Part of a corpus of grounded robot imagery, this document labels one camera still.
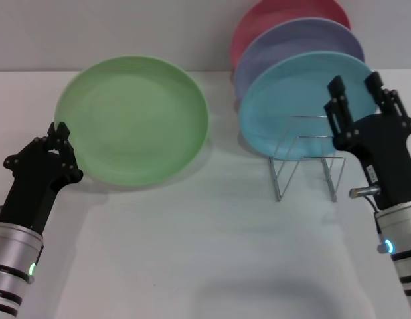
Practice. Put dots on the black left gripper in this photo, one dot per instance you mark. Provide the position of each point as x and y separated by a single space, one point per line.
32 189

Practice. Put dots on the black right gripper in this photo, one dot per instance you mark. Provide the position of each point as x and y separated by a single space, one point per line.
384 153

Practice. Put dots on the red plate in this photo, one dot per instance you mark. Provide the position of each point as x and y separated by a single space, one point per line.
258 26

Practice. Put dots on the green plate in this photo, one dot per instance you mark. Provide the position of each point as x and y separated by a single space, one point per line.
132 123

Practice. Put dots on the purple plate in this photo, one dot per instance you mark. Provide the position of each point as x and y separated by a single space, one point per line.
291 40

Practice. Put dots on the light blue plate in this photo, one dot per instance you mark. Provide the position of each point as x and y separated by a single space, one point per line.
285 99

